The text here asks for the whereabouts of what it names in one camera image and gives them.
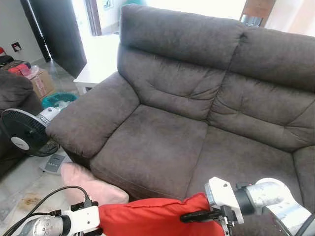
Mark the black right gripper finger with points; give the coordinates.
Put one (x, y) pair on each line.
(202, 216)

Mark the red pillow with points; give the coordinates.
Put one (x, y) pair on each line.
(147, 219)

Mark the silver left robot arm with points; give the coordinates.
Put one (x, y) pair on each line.
(42, 227)

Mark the pink plush pillow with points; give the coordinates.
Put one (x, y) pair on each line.
(86, 184)

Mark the dark brown two-seat sofa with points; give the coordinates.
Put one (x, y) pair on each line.
(172, 123)

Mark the black and white table fan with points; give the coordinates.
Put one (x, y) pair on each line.
(24, 130)

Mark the green plastic basket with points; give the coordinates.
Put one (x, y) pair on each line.
(49, 100)

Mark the cardboard box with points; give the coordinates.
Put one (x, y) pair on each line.
(43, 84)

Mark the white table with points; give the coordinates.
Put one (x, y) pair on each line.
(98, 69)

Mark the red plastic package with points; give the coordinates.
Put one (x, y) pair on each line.
(19, 68)

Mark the dark brown door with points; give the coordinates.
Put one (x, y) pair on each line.
(59, 29)

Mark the brown wooden cabinet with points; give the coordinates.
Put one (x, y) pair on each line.
(258, 7)

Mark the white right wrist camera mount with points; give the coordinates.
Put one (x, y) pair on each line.
(221, 192)

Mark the black wall socket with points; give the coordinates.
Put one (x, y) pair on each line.
(16, 47)

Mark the brown door frame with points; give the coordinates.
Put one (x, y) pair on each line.
(93, 17)

